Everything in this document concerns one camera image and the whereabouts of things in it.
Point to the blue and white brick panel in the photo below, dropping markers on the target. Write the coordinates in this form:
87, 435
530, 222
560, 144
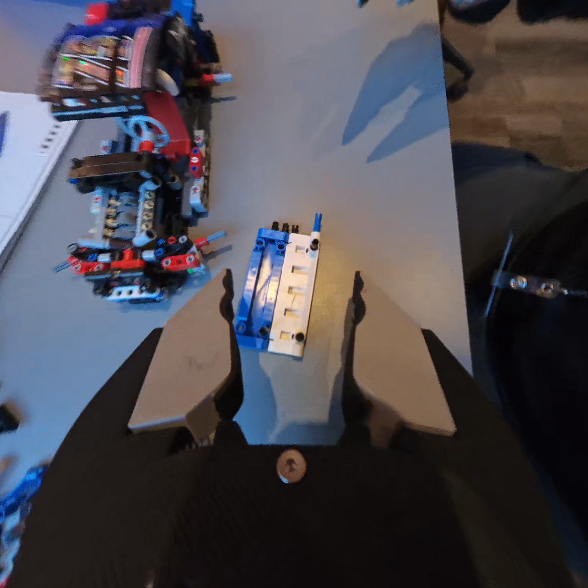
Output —
294, 298

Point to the grey desk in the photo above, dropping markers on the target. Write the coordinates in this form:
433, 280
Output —
321, 138

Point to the toy brick car chassis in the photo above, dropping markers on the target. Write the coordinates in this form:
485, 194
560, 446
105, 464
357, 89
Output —
151, 119

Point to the building instruction booklet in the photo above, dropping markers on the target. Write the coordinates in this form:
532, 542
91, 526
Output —
23, 174

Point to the person's dark clothing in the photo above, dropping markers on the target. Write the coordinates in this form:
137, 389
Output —
528, 367

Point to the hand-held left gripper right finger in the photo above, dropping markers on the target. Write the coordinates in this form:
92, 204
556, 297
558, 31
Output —
395, 367

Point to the pile of toy bricks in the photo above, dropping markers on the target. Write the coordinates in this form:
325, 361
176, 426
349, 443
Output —
13, 500

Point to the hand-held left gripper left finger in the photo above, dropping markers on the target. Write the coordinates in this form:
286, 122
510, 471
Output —
183, 367

